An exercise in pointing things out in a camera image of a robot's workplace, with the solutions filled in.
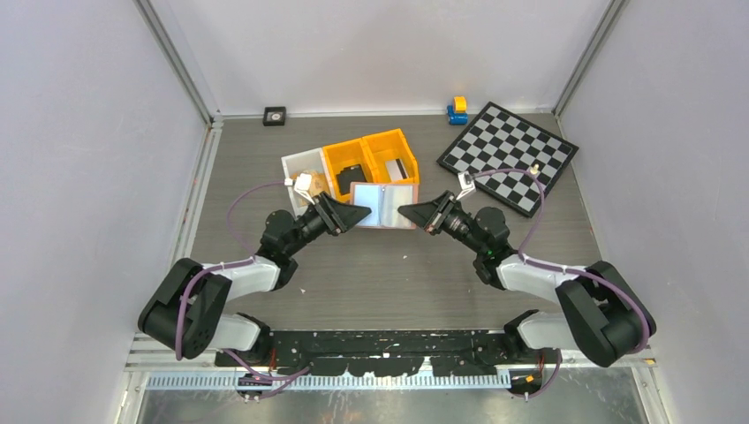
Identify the tan leather card holder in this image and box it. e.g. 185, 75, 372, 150
351, 183, 419, 230

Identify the black and white chessboard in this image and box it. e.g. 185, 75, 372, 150
436, 102, 579, 217

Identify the blue and yellow toy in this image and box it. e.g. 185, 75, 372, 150
446, 96, 468, 125

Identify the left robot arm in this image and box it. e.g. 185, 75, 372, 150
137, 193, 371, 366

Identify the small black square device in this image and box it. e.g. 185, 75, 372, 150
262, 106, 287, 126

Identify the aluminium front rail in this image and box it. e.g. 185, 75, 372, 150
124, 327, 658, 374

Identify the white plastic bin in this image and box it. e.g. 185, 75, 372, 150
281, 148, 336, 216

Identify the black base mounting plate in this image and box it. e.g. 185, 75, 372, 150
216, 329, 558, 377

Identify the gold card in white bin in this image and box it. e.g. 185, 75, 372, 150
302, 170, 329, 198

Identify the black card in bin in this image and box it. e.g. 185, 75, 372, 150
336, 164, 367, 195

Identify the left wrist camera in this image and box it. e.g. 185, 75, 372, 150
284, 172, 314, 205

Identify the white striped card in bin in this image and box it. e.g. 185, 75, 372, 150
385, 158, 409, 183

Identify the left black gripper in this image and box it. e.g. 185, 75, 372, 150
285, 192, 370, 257

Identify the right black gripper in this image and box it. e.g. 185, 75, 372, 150
398, 191, 487, 255

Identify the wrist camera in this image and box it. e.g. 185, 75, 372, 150
456, 171, 476, 201
284, 172, 314, 205

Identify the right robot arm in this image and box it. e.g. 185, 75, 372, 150
397, 191, 657, 367

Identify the right orange plastic bin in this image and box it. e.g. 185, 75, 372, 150
363, 128, 420, 184

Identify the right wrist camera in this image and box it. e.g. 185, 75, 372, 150
456, 171, 476, 201

